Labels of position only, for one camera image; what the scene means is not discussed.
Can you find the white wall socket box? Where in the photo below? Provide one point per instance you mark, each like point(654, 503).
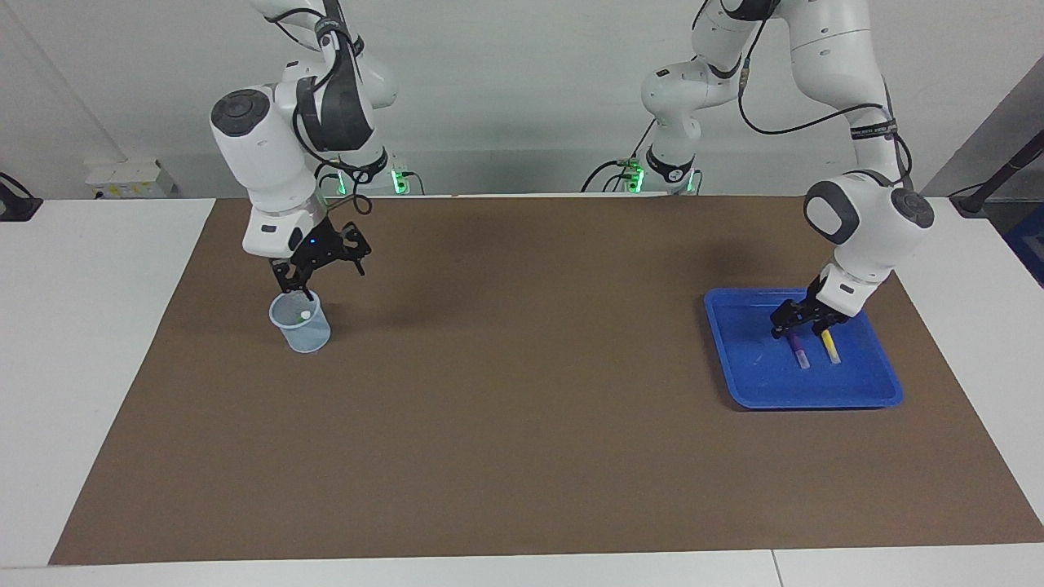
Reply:
point(130, 179)

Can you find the pale blue mesh pen cup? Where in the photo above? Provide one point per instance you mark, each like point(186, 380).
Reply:
point(303, 336)

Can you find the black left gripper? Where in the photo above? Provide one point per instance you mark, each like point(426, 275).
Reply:
point(811, 303)

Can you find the black clamp base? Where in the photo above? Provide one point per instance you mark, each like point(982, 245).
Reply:
point(16, 205)

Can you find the blue crate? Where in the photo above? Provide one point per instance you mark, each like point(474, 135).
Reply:
point(1029, 244)

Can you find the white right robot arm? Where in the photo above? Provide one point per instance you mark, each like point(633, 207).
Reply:
point(261, 155)

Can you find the black stand pole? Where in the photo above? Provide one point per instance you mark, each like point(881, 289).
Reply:
point(1007, 171)

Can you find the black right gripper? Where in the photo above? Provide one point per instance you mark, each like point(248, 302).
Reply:
point(316, 249)

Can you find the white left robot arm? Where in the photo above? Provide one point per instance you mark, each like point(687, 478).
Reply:
point(873, 228)

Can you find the blue plastic tray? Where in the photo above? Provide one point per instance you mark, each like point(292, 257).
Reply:
point(758, 383)

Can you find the purple marker pen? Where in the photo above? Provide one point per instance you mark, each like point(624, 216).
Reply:
point(799, 350)

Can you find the yellow marker pen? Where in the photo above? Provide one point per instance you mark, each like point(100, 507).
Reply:
point(831, 349)

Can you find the brown table mat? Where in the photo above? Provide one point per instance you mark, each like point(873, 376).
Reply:
point(522, 408)

